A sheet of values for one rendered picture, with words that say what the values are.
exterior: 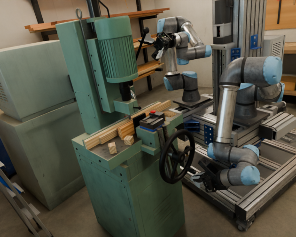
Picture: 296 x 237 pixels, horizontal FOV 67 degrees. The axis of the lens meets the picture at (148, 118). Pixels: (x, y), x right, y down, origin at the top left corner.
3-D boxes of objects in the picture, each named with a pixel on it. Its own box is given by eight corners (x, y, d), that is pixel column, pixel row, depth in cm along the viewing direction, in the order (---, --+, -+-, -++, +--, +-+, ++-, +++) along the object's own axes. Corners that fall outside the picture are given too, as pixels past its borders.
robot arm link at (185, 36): (192, 44, 139) (191, 30, 135) (181, 47, 132) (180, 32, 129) (182, 45, 144) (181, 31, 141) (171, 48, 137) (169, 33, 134)
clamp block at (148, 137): (155, 149, 114) (152, 134, 110) (137, 142, 123) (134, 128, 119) (173, 137, 123) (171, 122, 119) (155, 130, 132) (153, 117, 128)
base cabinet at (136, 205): (146, 268, 146) (128, 183, 117) (97, 223, 185) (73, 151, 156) (186, 222, 174) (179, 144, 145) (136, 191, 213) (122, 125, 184)
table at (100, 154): (122, 178, 101) (120, 168, 98) (86, 157, 121) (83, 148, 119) (196, 124, 138) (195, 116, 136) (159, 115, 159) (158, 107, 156)
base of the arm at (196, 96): (191, 94, 195) (190, 83, 191) (204, 98, 184) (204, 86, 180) (178, 99, 188) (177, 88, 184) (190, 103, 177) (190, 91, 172)
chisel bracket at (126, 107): (130, 117, 126) (128, 103, 122) (115, 113, 135) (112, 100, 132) (139, 113, 130) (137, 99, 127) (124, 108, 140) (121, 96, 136)
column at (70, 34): (102, 141, 144) (72, 20, 114) (84, 133, 159) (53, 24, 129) (128, 127, 158) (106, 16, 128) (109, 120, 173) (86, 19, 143)
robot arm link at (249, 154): (234, 140, 105) (228, 158, 99) (260, 145, 99) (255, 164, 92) (235, 151, 110) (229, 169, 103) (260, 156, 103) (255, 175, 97)
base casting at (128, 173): (127, 182, 118) (124, 168, 114) (74, 150, 156) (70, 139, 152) (178, 144, 145) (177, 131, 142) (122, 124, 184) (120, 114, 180)
